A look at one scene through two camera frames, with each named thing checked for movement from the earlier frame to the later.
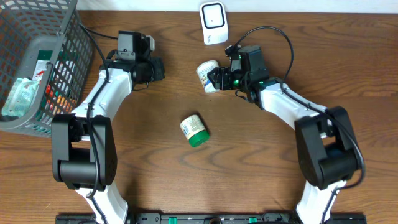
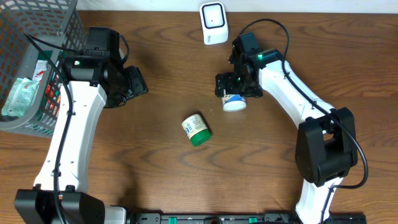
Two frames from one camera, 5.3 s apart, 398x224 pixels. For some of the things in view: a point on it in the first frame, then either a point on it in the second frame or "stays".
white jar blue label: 202,71 to 233,102
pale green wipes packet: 20,98 stays
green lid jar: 194,130 stays
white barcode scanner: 214,22 stays
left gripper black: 158,64 to 139,85
